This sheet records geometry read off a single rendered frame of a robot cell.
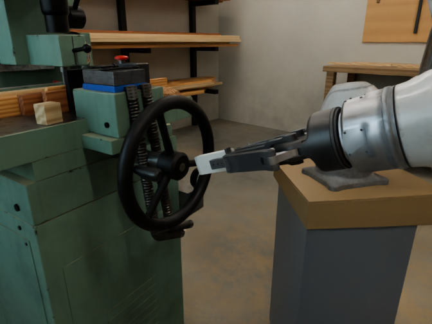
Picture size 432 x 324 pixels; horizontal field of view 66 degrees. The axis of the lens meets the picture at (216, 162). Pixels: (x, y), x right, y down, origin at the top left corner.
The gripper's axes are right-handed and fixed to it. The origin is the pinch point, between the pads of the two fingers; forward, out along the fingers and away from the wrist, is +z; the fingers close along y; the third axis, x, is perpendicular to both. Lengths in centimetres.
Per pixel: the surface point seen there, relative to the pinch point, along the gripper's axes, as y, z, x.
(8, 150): 14.7, 32.3, -11.7
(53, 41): -5, 39, -33
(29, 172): 11.2, 36.0, -6.9
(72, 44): -8.7, 37.3, -31.9
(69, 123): 2.3, 31.7, -13.9
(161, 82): -42, 46, -22
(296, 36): -344, 109, -62
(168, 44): -219, 188, -84
